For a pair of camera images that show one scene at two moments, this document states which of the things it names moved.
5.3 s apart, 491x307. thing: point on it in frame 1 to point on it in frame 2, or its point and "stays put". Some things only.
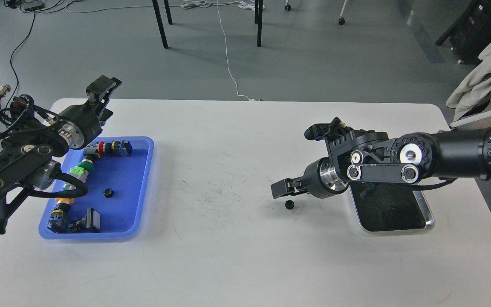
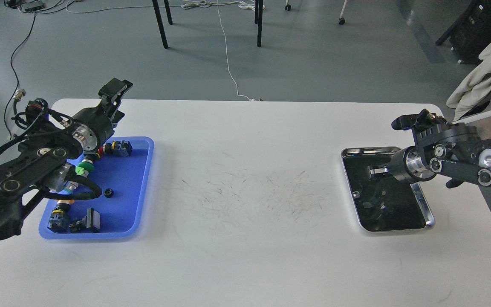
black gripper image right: x=319 y=179 to x=407 y=164
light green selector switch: x=79 y=173 to x=70 y=186
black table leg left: x=160 y=22 stays put
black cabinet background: x=471 y=34 stays put
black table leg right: x=258 y=18 stays put
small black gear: x=108 y=193 stays put
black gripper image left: x=81 y=123 to x=92 y=127
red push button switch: x=121 y=148 stays put
